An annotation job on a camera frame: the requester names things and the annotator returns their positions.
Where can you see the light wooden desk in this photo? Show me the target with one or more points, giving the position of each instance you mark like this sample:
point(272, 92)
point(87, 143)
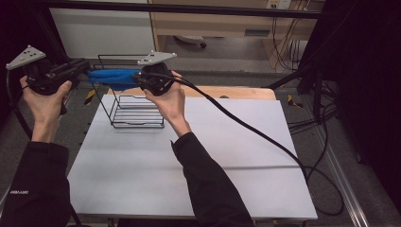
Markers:
point(205, 25)

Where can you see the person's left hand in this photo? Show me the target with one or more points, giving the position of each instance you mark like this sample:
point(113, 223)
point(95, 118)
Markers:
point(47, 107)

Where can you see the black metal frame bar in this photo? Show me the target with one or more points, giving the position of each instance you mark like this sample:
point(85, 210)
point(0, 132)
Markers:
point(189, 9)

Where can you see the white wall socket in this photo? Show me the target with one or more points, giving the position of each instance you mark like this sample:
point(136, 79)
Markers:
point(279, 3)

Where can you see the black metal frame strut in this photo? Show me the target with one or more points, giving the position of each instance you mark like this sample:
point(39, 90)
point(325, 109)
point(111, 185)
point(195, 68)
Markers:
point(53, 38)
point(296, 75)

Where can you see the blue cloth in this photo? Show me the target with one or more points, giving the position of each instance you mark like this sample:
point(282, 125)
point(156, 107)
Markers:
point(112, 78)

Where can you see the light wooden board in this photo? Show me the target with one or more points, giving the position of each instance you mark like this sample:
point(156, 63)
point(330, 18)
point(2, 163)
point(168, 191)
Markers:
point(236, 92)

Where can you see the white cabinet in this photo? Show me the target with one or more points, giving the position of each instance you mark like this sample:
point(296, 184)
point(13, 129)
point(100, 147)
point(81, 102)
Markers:
point(101, 31)

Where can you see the yellow black tape strip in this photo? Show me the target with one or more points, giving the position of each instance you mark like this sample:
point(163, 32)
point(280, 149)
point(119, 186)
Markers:
point(90, 97)
point(293, 101)

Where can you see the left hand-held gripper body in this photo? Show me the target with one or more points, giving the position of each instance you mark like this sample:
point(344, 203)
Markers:
point(44, 78)

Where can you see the office chair base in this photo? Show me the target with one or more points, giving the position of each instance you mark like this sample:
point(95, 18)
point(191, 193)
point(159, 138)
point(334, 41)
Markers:
point(190, 39)

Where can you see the person's right hand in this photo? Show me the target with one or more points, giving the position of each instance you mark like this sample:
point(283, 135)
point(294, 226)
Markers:
point(171, 104)

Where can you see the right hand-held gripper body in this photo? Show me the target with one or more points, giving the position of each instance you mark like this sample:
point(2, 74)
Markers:
point(159, 78)

